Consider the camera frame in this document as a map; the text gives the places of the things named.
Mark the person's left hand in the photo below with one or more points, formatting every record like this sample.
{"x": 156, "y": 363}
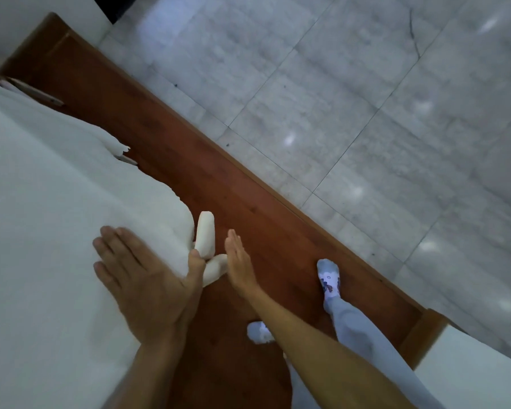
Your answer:
{"x": 153, "y": 289}

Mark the light blue trousers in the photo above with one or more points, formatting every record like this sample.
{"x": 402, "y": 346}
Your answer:
{"x": 366, "y": 345}

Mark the white duvet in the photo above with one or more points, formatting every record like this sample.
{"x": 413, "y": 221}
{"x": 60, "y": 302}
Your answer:
{"x": 55, "y": 234}

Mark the person's left thumb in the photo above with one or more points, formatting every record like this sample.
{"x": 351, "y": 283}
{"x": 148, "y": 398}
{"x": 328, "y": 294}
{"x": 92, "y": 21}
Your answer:
{"x": 197, "y": 268}

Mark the brown wooden bed platform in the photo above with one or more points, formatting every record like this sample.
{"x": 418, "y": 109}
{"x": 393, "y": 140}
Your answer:
{"x": 221, "y": 174}

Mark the white mattress with red trim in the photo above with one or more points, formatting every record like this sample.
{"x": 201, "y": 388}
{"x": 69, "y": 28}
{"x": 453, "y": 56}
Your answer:
{"x": 30, "y": 91}

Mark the person's left forearm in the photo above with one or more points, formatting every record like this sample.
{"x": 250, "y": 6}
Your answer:
{"x": 149, "y": 374}

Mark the person's right forearm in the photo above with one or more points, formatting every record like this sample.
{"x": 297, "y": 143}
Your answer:
{"x": 315, "y": 353}

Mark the person's right fingers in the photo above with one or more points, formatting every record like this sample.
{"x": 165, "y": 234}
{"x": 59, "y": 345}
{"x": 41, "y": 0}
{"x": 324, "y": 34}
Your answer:
{"x": 234, "y": 249}

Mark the person's left little finger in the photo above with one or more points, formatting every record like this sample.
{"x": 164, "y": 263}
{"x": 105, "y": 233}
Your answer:
{"x": 107, "y": 279}

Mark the white patterned sock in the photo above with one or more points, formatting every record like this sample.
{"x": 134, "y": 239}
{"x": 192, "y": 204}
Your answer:
{"x": 328, "y": 281}
{"x": 259, "y": 332}

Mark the person's right hand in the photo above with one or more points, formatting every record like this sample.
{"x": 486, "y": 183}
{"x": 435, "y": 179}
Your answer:
{"x": 240, "y": 268}

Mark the person's left middle finger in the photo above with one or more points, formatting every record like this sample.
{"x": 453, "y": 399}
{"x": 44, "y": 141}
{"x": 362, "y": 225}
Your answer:
{"x": 121, "y": 247}

